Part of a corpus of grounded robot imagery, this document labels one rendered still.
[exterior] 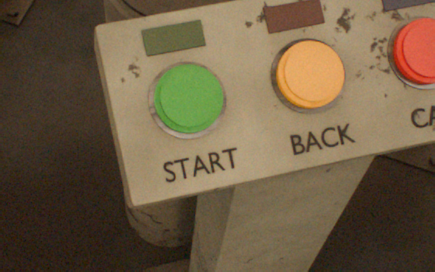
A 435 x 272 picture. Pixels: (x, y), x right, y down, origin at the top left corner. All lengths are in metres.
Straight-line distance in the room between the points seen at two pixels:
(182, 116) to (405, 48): 0.14
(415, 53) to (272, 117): 0.10
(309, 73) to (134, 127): 0.11
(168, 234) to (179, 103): 0.57
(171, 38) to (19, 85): 0.72
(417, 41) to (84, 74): 0.75
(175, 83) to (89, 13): 0.78
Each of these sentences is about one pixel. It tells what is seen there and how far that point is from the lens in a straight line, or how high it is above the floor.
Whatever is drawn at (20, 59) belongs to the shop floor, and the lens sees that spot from 1.20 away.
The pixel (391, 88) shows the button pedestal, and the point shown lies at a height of 0.59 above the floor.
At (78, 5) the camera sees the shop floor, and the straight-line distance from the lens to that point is 1.24.
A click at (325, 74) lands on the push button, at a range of 0.47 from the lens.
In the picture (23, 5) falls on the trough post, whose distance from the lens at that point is 1.24.
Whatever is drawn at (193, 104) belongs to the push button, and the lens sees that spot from 0.45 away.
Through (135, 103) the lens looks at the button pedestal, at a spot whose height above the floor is 0.60.
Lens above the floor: 1.01
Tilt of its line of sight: 63 degrees down
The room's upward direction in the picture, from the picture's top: 8 degrees clockwise
